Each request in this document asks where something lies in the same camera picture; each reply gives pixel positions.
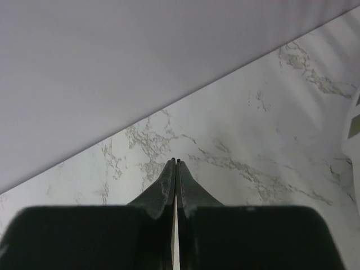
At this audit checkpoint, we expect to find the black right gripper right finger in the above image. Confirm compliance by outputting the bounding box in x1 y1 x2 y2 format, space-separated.
175 160 359 269

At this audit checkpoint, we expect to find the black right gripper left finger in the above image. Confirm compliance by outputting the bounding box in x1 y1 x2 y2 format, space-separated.
1 159 176 269

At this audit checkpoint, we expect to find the cream white t shirt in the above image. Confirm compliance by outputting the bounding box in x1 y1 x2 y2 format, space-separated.
173 197 181 270

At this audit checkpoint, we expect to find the white plastic laundry basket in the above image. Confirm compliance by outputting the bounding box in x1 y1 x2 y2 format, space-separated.
341 88 359 167

